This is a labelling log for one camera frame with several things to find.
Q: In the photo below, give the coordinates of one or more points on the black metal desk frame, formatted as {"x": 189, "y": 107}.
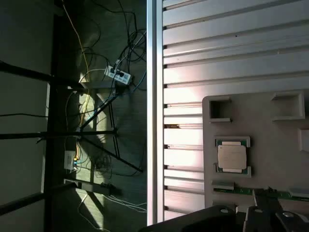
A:
{"x": 51, "y": 108}

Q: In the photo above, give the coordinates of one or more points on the green RAM stick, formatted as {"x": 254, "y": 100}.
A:
{"x": 241, "y": 191}

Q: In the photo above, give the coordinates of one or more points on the grey plastic parts rack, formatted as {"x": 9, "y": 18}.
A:
{"x": 265, "y": 149}

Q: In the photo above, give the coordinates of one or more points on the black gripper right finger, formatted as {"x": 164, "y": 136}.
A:
{"x": 263, "y": 220}

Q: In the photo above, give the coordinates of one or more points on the white adapter box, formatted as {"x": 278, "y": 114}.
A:
{"x": 70, "y": 160}

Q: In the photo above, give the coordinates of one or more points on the black tripod stand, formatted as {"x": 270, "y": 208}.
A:
{"x": 72, "y": 135}

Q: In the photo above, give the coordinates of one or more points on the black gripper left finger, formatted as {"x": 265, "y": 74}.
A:
{"x": 205, "y": 220}

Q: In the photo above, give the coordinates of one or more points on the white power strip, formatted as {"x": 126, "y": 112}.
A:
{"x": 118, "y": 75}

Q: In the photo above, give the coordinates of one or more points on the silver green CPU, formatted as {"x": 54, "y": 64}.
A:
{"x": 231, "y": 155}

